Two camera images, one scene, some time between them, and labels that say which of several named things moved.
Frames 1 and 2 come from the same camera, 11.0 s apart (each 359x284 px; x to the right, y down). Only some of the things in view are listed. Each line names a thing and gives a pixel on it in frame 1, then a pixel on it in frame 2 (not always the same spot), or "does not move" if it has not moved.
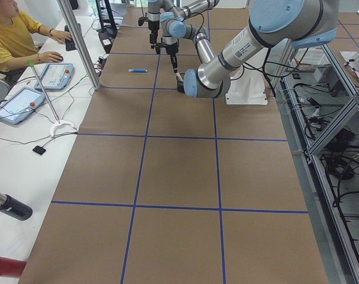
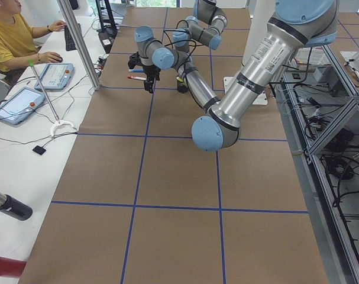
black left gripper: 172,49 → 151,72
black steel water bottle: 9,205 does not move
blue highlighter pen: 138,70 does not move
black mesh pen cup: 180,86 does not move
